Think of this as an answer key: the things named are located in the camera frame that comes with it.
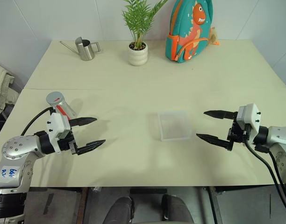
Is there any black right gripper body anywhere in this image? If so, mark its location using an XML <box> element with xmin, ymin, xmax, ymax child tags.
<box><xmin>227</xmin><ymin>112</ymin><xmax>251</xmax><ymax>152</ymax></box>

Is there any white ribbed plant pot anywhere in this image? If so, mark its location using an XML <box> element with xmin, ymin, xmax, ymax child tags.
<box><xmin>128</xmin><ymin>41</ymin><xmax>149</xmax><ymax>67</ymax></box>

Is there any clear square plastic container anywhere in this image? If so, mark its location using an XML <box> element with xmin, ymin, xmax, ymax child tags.
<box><xmin>157</xmin><ymin>110</ymin><xmax>193</xmax><ymax>141</ymax></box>

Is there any beige crumpled cloth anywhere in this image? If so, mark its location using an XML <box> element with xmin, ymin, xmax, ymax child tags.
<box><xmin>0</xmin><ymin>61</ymin><xmax>20</xmax><ymax>113</ymax></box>

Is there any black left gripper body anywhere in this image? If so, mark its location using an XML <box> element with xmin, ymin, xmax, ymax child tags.
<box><xmin>57</xmin><ymin>119</ymin><xmax>79</xmax><ymax>156</ymax></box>

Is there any dark rounded shape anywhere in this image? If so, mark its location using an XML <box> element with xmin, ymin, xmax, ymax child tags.
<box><xmin>161</xmin><ymin>193</ymin><xmax>195</xmax><ymax>224</ymax></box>
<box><xmin>102</xmin><ymin>196</ymin><xmax>135</xmax><ymax>224</ymax></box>

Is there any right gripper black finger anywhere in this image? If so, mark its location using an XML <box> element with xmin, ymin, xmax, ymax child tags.
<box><xmin>196</xmin><ymin>133</ymin><xmax>234</xmax><ymax>152</ymax></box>
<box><xmin>203</xmin><ymin>109</ymin><xmax>237</xmax><ymax>120</ymax></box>

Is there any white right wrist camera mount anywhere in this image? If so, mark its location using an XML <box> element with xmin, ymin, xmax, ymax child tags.
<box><xmin>236</xmin><ymin>103</ymin><xmax>261</xmax><ymax>141</ymax></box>

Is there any teal dinosaur backpack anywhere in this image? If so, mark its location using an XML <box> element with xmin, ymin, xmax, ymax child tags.
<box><xmin>165</xmin><ymin>0</ymin><xmax>214</xmax><ymax>64</ymax></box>

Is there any small beige plush keychain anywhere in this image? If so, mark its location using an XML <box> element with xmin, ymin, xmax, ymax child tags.
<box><xmin>208</xmin><ymin>26</ymin><xmax>221</xmax><ymax>46</ymax></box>

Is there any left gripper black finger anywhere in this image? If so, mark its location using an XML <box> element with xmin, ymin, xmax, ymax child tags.
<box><xmin>69</xmin><ymin>117</ymin><xmax>98</xmax><ymax>128</ymax></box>
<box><xmin>76</xmin><ymin>139</ymin><xmax>107</xmax><ymax>156</ymax></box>

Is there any green fern plant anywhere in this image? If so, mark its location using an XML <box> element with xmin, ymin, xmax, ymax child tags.
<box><xmin>121</xmin><ymin>0</ymin><xmax>170</xmax><ymax>50</ymax></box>

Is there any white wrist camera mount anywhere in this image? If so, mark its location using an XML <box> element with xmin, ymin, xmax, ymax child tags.
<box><xmin>236</xmin><ymin>103</ymin><xmax>261</xmax><ymax>141</ymax></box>
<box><xmin>45</xmin><ymin>112</ymin><xmax>73</xmax><ymax>154</ymax></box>

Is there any silver cup with red label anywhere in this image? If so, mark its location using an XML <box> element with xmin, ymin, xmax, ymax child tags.
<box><xmin>45</xmin><ymin>91</ymin><xmax>77</xmax><ymax>121</ymax></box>

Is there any stainless steel watering can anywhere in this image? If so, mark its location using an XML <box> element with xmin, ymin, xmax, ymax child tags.
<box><xmin>59</xmin><ymin>36</ymin><xmax>102</xmax><ymax>62</ymax></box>

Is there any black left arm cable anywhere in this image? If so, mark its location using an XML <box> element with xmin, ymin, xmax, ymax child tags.
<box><xmin>21</xmin><ymin>107</ymin><xmax>56</xmax><ymax>136</ymax></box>

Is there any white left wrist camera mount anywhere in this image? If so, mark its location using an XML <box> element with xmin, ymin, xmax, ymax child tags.
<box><xmin>45</xmin><ymin>112</ymin><xmax>73</xmax><ymax>154</ymax></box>

